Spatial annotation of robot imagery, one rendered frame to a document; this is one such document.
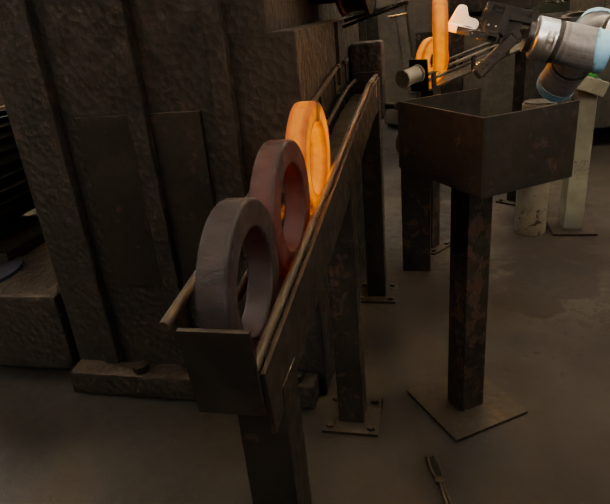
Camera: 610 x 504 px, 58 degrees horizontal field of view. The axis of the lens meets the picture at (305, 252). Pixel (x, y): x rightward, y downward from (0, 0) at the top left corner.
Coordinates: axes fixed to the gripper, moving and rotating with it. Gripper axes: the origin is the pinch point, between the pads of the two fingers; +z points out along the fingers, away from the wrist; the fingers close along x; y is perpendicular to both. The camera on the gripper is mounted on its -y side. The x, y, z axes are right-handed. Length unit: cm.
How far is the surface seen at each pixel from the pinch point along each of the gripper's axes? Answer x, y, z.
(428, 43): -63, -8, 1
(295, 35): 28.2, -6.3, 26.9
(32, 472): 61, -107, 62
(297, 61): 28.3, -10.9, 25.5
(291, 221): 66, -28, 14
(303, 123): 59, -15, 17
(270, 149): 73, -16, 18
